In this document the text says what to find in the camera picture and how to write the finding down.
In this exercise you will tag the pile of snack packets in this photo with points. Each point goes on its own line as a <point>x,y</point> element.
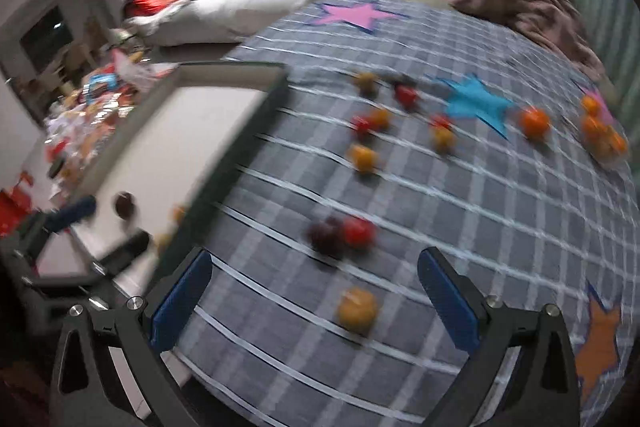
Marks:
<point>95,107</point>

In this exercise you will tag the small orange fruit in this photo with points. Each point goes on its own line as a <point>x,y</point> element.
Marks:
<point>362,157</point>
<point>379,118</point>

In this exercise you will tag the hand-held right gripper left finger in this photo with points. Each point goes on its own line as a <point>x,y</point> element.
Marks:
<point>182,297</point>

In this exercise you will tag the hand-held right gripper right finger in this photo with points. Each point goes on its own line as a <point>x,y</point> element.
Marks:
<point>445,302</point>

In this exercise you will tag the orange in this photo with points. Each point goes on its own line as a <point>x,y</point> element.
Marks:
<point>534,123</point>
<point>592,127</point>
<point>615,145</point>
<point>590,105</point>

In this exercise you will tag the yellow-orange fruit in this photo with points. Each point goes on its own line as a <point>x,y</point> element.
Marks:
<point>357,307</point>
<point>443,139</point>

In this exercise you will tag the dark plum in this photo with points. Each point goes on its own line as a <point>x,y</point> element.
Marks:
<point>123,205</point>
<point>325,235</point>

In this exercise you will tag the dark screen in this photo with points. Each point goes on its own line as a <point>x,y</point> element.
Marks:
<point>44,34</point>

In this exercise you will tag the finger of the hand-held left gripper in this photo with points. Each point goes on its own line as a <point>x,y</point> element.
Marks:
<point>75,212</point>
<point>125,247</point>

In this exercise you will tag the red fruit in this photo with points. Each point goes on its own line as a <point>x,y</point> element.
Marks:
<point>406,95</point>
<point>442,121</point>
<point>360,126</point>
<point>359,232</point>

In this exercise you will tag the pink-brown blanket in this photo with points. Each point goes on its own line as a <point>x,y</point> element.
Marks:
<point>525,7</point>

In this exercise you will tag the grey plaid blanket with stars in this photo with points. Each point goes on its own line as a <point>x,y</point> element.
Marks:
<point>300,187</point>

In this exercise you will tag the brownish orange fruit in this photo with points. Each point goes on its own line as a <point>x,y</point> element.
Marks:
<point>366,82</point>

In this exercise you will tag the white tray with dark rim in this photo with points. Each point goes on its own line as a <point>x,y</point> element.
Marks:
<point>200,132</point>

